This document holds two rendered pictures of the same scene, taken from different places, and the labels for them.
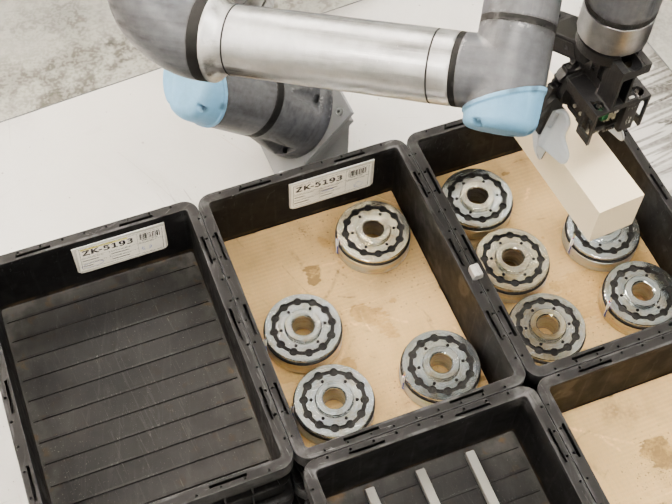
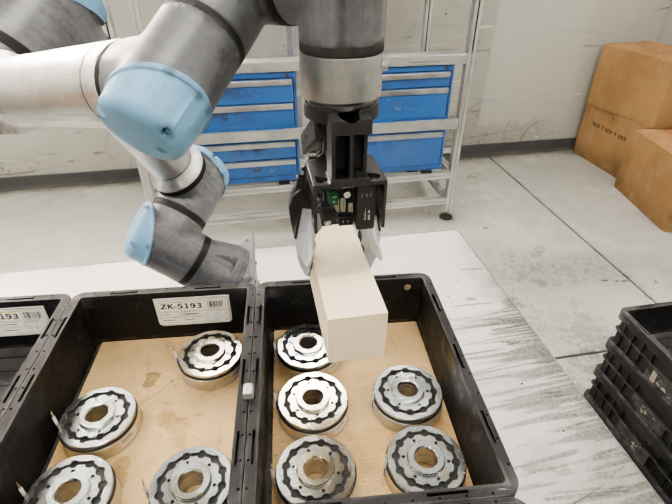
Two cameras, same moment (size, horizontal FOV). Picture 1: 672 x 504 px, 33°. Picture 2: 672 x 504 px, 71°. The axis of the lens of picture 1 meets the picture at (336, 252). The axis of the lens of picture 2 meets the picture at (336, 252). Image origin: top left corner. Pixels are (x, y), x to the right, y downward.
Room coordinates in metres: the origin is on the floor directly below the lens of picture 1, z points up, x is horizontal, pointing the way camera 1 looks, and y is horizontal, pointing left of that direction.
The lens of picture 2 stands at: (0.42, -0.41, 1.42)
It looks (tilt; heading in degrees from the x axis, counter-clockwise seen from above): 34 degrees down; 18
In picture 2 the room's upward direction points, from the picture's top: straight up
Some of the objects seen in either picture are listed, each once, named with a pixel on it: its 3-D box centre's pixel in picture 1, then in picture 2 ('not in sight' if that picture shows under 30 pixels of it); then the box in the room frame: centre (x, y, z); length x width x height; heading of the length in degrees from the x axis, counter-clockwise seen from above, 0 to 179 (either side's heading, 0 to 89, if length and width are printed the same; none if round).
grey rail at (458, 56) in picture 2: not in sight; (303, 63); (2.63, 0.46, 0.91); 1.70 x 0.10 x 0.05; 118
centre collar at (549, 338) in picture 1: (547, 325); (315, 469); (0.73, -0.28, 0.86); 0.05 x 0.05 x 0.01
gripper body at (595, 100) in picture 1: (602, 76); (342, 162); (0.83, -0.28, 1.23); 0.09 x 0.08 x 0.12; 28
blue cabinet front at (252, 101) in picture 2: not in sight; (226, 133); (2.42, 0.80, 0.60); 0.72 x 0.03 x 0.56; 118
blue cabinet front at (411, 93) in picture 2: not in sight; (382, 124); (2.79, 0.09, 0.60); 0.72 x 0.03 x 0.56; 118
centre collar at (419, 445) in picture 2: (642, 291); (426, 458); (0.79, -0.41, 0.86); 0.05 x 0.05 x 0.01
